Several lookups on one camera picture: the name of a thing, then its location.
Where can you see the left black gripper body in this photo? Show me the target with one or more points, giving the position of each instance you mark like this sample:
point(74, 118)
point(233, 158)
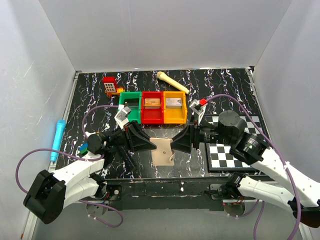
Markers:
point(121, 137)

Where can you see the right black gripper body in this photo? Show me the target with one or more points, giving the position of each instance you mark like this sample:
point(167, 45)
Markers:
point(209, 134)

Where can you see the beige leather card holder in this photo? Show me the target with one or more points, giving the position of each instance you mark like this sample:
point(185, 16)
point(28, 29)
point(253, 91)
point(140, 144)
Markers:
point(163, 155)

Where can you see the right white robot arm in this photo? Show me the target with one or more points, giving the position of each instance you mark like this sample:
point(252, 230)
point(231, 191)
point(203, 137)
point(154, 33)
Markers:
point(297, 192)

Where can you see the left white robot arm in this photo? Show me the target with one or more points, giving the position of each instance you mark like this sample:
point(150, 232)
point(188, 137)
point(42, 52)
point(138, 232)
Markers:
point(51, 192)

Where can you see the black card box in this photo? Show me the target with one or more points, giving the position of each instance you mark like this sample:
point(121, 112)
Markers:
point(132, 103)

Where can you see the orange card box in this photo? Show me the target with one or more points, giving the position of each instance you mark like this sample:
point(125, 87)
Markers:
point(152, 103)

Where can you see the silver card box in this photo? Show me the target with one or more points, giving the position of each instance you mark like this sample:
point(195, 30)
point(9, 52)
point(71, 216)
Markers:
point(173, 103)

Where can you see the checkered chess board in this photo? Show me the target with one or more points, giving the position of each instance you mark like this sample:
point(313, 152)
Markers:
point(218, 155)

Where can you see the yellow plastic bin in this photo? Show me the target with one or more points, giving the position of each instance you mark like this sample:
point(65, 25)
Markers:
point(175, 116)

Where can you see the colourful toy block building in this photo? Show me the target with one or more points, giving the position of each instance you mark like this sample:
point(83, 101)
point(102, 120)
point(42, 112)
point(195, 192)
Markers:
point(83, 150)

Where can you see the green plastic bin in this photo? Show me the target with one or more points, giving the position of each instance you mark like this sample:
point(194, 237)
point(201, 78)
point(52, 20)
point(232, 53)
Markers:
point(135, 115)

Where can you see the red plastic bin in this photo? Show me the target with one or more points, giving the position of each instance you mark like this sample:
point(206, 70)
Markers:
point(152, 116)

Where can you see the blue toy microphone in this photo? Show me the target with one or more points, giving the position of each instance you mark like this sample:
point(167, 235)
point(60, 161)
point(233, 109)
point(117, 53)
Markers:
point(60, 128)

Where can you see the beige toy microphone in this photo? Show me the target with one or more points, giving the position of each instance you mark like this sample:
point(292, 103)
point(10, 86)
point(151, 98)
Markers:
point(163, 77)

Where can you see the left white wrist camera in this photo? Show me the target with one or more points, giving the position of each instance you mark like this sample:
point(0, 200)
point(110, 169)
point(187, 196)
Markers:
point(122, 115)

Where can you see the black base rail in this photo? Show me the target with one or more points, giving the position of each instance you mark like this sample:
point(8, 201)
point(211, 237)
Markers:
point(167, 194)

